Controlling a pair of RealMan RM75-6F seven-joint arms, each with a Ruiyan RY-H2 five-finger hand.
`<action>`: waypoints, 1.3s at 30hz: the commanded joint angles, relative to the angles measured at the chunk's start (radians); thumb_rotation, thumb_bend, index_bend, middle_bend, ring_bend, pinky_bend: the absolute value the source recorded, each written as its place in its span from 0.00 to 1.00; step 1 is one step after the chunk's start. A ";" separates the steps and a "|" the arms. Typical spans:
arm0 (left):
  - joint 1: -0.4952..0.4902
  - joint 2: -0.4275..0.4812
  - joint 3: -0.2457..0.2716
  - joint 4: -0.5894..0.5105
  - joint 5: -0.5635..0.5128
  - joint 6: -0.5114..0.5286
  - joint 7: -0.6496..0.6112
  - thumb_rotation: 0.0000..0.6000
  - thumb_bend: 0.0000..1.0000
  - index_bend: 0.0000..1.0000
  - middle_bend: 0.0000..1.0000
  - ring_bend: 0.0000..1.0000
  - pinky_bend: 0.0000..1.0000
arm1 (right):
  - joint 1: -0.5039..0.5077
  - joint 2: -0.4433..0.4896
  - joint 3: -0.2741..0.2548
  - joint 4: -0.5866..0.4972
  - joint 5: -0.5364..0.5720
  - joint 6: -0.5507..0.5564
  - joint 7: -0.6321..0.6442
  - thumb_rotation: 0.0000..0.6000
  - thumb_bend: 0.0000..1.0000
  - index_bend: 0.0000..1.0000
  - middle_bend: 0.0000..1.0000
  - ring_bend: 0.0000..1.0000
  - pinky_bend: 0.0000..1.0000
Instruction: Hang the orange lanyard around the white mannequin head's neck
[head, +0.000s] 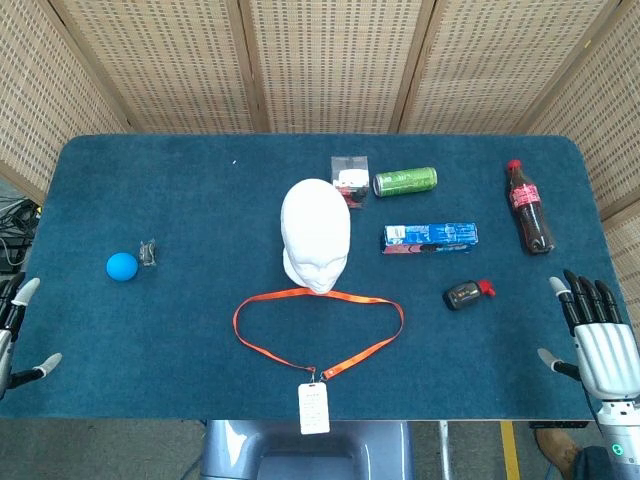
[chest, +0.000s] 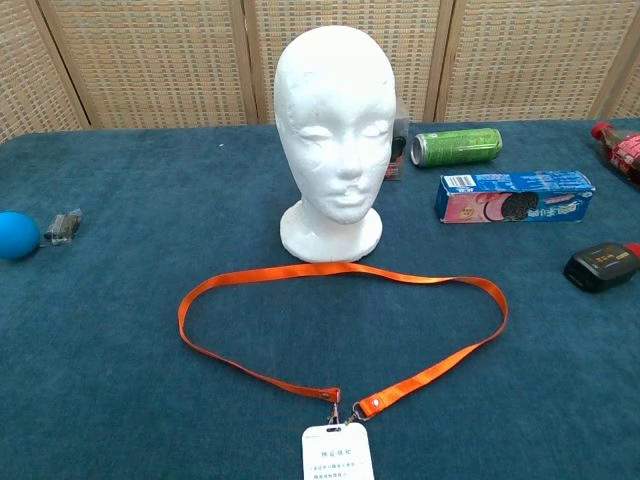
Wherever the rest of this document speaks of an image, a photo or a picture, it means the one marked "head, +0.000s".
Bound grey-blue robot torso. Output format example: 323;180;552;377
199;418;416;480

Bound cola bottle red cap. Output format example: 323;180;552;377
506;159;556;256

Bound orange lanyard strap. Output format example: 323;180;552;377
231;287;405;382

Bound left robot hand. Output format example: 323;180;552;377
0;272;64;401

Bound white badge card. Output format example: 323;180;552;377
297;372;332;436

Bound white mannequin head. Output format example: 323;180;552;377
279;177;352;295

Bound metal table leg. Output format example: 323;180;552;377
437;420;450;480

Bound clear plastic box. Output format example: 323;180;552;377
330;155;371;210

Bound blue cookie box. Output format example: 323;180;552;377
382;222;480;255

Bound blue ball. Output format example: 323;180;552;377
105;252;139;283

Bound black floor cables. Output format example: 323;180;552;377
0;194;44;274

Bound woven bamboo folding screen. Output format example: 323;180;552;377
0;0;640;314

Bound green drink can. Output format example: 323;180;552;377
373;166;439;199

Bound blue carpet table cover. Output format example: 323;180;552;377
0;133;629;421

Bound brown shoe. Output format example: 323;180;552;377
533;428;584;479

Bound black bottle red cap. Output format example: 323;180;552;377
442;278;497;312

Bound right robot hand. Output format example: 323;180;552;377
537;269;640;402

